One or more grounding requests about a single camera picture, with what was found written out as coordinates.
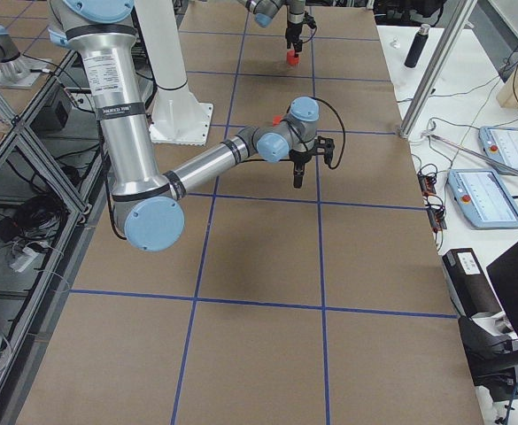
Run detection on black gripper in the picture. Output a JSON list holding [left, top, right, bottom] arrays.
[[290, 135, 335, 189], [285, 12, 315, 54]]

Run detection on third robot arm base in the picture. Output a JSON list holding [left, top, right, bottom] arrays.
[[0, 25, 41, 89]]

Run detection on black water bottle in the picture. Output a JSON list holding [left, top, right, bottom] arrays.
[[404, 24, 430, 68]]

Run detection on teach pendant near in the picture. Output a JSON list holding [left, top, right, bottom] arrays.
[[447, 168, 518, 229]]

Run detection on teach pendant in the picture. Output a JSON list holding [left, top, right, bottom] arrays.
[[447, 168, 518, 229], [479, 127, 518, 170]]

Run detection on black box with label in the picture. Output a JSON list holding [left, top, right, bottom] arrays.
[[442, 248, 502, 319]]

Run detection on teach pendant far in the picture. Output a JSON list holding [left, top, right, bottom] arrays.
[[479, 127, 518, 170]]

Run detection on aluminium frame post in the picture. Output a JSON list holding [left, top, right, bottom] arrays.
[[398, 0, 477, 139]]

